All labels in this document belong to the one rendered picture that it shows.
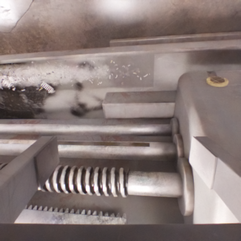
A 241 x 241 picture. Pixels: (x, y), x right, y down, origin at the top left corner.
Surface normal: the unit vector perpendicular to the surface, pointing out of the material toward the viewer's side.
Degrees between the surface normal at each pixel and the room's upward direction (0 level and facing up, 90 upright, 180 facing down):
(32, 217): 90
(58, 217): 90
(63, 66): 0
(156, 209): 90
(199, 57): 0
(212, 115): 90
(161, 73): 0
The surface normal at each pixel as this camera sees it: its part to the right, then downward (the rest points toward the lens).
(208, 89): -0.09, -0.78
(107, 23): -0.11, 0.62
